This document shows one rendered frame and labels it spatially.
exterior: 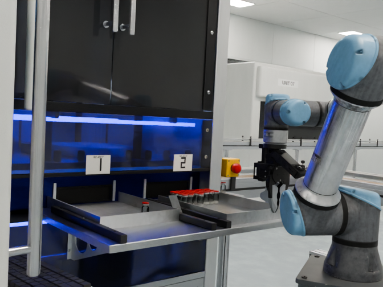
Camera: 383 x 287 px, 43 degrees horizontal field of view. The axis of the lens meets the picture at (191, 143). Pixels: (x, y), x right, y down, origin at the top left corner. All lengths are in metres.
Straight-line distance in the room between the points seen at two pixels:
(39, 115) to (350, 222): 0.80
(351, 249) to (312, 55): 8.73
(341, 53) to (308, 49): 8.77
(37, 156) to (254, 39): 7.93
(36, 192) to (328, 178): 0.66
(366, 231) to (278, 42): 7.98
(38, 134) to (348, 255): 0.83
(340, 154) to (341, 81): 0.19
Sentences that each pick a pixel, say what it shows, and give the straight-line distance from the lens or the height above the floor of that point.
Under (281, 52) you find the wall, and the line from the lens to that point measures 9.22.
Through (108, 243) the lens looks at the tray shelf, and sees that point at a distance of 1.17.
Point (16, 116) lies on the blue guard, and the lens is 1.44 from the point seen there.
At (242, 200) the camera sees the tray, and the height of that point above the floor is 0.90.
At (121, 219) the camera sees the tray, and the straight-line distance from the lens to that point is 1.32.
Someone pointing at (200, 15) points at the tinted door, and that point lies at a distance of 1.82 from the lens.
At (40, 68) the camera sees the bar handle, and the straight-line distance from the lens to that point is 0.90.
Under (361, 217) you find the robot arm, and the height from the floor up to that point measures 0.95.
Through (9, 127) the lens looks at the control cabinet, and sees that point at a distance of 0.87.
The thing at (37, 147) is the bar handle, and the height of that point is 1.11.
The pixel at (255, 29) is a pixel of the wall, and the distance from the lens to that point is 8.75.
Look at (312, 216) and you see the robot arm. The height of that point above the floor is 0.96.
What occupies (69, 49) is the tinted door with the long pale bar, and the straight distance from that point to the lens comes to 1.52.
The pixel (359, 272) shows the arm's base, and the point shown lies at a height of 0.82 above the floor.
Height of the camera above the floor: 1.18
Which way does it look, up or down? 3 degrees down
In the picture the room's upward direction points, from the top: 3 degrees clockwise
